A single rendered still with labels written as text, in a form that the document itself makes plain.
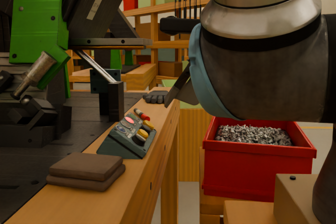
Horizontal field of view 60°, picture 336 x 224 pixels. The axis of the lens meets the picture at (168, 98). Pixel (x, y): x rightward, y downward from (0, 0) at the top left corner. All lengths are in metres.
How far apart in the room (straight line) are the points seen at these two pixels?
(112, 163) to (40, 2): 0.45
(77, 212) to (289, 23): 0.32
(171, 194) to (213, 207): 1.01
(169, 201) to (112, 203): 1.23
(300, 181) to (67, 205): 0.32
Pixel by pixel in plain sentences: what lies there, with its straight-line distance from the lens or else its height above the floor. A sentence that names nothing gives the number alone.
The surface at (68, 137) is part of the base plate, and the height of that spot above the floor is 0.90.
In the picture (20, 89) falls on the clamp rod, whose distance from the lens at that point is 0.71.
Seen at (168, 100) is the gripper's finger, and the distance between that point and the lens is 0.55.
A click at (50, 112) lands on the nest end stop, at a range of 0.68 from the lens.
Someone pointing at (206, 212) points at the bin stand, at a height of 0.78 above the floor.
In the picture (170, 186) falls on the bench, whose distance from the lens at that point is 1.61.
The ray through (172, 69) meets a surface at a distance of 3.77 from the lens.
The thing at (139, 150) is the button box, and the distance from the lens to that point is 0.55.
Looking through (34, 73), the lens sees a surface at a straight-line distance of 0.69.
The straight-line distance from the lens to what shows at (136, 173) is 0.50.
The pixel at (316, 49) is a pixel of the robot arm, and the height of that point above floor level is 1.10.
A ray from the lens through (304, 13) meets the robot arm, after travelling 0.29.
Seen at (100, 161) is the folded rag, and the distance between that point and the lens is 0.48.
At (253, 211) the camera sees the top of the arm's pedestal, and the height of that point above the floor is 0.85.
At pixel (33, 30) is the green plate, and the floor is 1.14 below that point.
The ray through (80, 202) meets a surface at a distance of 0.43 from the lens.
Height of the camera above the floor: 1.11
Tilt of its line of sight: 10 degrees down
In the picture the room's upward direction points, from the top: straight up
